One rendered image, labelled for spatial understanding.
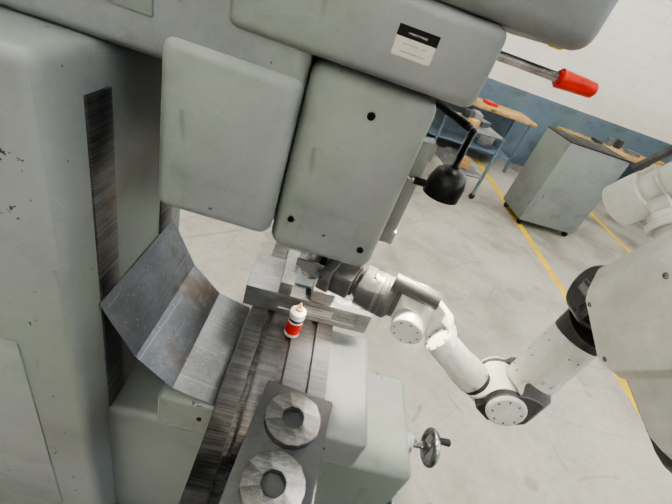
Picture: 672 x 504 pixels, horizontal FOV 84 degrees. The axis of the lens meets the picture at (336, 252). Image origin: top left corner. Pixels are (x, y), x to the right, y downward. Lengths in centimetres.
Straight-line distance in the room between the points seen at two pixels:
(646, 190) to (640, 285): 15
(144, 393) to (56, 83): 77
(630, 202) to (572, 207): 479
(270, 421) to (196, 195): 37
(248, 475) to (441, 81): 58
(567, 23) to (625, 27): 766
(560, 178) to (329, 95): 469
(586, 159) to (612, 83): 333
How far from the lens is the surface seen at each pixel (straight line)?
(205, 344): 103
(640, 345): 59
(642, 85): 863
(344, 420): 101
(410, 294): 74
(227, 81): 56
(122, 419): 113
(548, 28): 56
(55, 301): 75
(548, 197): 522
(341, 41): 53
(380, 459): 115
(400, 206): 71
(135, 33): 61
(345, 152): 58
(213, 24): 57
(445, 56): 54
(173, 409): 100
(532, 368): 86
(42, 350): 87
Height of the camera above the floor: 171
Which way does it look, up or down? 34 degrees down
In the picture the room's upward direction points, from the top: 21 degrees clockwise
